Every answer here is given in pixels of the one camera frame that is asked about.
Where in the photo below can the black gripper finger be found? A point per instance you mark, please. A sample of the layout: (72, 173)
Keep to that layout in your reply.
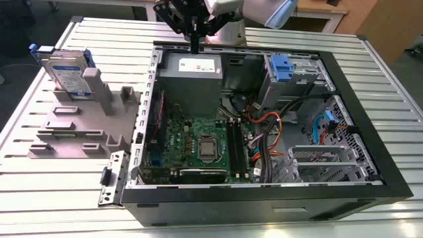
(169, 18)
(222, 22)

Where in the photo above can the hard disk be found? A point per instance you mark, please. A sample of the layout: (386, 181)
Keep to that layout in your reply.
(67, 77)

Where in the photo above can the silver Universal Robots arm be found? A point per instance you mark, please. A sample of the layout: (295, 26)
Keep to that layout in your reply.
(231, 32)

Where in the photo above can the metal disk bay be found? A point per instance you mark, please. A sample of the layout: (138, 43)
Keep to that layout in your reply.
(330, 164)

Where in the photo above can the blue plastic bay latch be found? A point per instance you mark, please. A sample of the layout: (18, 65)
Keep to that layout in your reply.
(281, 69)

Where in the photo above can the grey power supply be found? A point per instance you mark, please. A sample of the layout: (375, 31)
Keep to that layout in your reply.
(189, 99)

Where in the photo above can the metal drive cage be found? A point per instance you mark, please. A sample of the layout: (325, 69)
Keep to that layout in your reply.
(274, 94)

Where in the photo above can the green motherboard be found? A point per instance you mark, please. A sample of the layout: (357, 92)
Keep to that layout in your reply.
(185, 129)

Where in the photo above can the grey plastic parts rack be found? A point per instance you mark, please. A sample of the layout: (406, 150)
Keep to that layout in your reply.
(90, 124)

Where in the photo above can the wooden cabinet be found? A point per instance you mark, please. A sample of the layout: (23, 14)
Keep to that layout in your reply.
(390, 24)

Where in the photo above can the RAM slot white clips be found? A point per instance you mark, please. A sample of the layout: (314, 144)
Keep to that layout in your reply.
(234, 148)
(242, 148)

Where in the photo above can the silver CPU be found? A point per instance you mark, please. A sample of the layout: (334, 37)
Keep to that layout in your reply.
(207, 148)

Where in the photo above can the CPU socket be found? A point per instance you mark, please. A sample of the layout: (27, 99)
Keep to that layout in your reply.
(209, 160)

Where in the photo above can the green RAM stick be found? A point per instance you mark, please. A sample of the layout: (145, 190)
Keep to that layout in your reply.
(66, 135)

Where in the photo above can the black chair base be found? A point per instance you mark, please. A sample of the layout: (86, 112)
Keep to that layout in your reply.
(417, 50)

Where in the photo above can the black graphics card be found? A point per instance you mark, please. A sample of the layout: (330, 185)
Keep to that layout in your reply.
(202, 176)

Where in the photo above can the black open PC case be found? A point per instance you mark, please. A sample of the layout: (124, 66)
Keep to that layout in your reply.
(231, 205)

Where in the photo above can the wooden desk white frame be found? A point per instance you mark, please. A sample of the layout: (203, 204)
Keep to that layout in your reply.
(321, 10)

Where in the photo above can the metal card retention bracket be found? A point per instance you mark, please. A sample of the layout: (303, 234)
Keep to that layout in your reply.
(119, 173)

